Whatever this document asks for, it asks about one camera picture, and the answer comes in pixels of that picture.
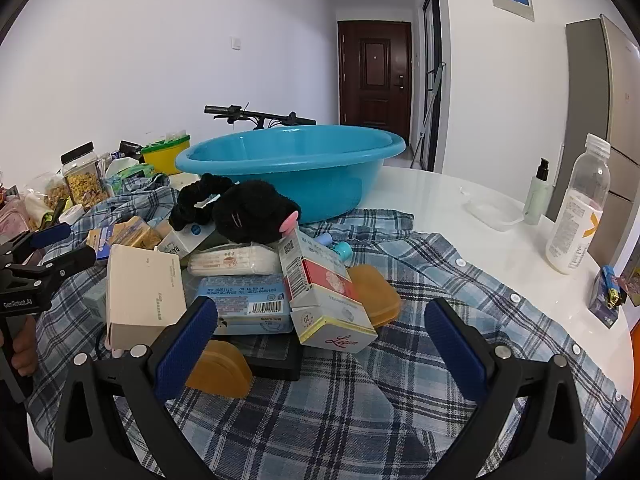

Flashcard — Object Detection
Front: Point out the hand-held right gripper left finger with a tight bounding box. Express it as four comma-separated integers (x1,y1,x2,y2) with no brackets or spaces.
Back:
52,296,219,480

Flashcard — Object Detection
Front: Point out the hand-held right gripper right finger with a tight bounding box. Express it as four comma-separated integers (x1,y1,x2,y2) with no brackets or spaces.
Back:
424,297,586,480

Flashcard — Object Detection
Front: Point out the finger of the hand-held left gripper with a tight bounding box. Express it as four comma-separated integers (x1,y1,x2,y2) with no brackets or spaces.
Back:
12,223,72,261
10,246,97,291

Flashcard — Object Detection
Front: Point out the yellow packet with blue label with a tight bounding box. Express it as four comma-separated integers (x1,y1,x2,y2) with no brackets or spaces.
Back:
86,216,163,263

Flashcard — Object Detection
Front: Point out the cream cardboard box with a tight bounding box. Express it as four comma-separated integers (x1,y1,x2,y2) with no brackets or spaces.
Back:
105,244,187,350

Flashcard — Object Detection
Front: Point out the blue and white mask box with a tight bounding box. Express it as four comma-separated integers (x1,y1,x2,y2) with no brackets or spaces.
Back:
157,223,216,261

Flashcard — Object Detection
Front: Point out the red and white cigarette pack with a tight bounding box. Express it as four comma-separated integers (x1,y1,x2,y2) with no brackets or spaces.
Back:
278,230,378,353

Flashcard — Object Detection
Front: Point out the black plush toy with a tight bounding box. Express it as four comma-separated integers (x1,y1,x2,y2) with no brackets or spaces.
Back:
168,172,301,244

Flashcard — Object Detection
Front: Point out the blue plastic basin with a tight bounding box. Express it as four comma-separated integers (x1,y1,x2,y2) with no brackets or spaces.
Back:
175,125,406,224

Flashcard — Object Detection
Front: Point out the white desktop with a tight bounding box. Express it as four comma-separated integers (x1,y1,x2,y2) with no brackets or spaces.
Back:
350,166,635,441

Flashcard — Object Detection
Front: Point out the person's left hand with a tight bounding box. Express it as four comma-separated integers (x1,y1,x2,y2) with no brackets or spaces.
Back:
10,316,39,377

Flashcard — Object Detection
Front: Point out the clear snack bag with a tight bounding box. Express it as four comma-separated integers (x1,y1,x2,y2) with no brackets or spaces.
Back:
25,174,71,226

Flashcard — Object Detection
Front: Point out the orange soap bar left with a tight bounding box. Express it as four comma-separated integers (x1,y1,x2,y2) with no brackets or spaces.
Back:
185,339,253,400

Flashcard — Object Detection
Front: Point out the pale teal box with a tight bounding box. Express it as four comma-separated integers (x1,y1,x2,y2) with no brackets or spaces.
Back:
81,280,109,322

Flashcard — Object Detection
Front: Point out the clear jar with black lid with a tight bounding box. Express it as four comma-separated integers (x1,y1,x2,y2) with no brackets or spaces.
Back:
61,141,108,209

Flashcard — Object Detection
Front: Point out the blue plaid shirt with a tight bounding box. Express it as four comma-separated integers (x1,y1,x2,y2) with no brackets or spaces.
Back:
25,172,633,480

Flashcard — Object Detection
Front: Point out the blue face mask pack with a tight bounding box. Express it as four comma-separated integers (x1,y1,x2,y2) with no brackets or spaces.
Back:
192,274,295,336

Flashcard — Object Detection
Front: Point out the black flat box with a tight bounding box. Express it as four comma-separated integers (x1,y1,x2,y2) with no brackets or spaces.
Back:
245,332,305,382

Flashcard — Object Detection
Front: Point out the amber soap box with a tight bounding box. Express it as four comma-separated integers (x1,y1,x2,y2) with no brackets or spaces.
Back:
346,265,402,328

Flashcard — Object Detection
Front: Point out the green packet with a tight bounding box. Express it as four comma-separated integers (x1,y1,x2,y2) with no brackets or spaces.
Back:
102,157,152,196

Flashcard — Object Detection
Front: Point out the white tissue pack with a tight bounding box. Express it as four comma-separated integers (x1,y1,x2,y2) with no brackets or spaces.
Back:
188,243,281,277

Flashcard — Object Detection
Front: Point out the yellow container with green rim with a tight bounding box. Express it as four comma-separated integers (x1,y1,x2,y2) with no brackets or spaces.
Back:
141,132,191,176

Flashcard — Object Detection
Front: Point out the clear plastic tray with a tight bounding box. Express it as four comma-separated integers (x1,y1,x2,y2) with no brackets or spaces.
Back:
462,195,524,232

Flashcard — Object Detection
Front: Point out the small lavender roll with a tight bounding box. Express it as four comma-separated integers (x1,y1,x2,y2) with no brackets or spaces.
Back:
300,232,332,252

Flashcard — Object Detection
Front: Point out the green pump bottle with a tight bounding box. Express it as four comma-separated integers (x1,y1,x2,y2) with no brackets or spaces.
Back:
523,158,553,225

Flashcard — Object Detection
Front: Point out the clear bottle with white label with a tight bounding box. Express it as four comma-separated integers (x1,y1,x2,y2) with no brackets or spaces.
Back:
545,133,612,275

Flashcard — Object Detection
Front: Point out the metal drying rack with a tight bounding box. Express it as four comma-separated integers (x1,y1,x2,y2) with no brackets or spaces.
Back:
410,62,446,168

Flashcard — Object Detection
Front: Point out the black framed glass door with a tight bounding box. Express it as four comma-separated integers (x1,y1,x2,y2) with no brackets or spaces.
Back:
414,0,443,173

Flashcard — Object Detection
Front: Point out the grey refrigerator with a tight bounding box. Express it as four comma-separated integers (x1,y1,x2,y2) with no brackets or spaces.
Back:
542,14,640,267

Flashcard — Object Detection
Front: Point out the dark brown door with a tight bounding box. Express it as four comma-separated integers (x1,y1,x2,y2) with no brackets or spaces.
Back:
337,21,412,142

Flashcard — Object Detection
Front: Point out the black bicycle handlebar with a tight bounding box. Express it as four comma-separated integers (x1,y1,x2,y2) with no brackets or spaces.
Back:
204,105,317,131

